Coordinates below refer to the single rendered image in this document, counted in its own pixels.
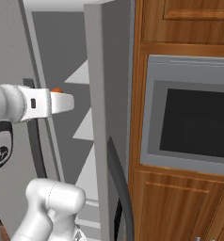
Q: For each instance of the grey built-in oven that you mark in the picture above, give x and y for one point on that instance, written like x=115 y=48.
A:
x=192 y=119

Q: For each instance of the grey fridge door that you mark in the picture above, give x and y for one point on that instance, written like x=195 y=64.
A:
x=112 y=78
x=8 y=40

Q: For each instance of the wooden cupboard door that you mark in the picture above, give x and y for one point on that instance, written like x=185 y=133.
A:
x=192 y=19
x=176 y=210

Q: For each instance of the white fridge drawer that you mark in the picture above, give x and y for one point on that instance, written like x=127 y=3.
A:
x=90 y=216

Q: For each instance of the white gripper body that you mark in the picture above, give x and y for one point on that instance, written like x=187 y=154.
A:
x=62 y=103

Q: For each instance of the grey fridge body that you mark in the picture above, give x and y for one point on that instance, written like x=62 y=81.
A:
x=63 y=40

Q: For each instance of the wooden cabinet frame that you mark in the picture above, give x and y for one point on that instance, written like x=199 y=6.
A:
x=136 y=94

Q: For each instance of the white fridge shelf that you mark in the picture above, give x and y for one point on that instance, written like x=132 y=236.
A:
x=86 y=128
x=81 y=76
x=89 y=179

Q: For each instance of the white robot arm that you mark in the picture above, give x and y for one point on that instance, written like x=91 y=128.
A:
x=51 y=200

